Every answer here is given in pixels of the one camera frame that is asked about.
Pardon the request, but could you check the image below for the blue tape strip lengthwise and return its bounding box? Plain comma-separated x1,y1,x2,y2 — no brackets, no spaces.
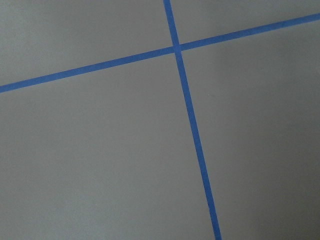
163,0,222,240

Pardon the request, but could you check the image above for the blue tape strip crosswise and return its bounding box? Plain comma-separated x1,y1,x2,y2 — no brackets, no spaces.
0,13,320,93

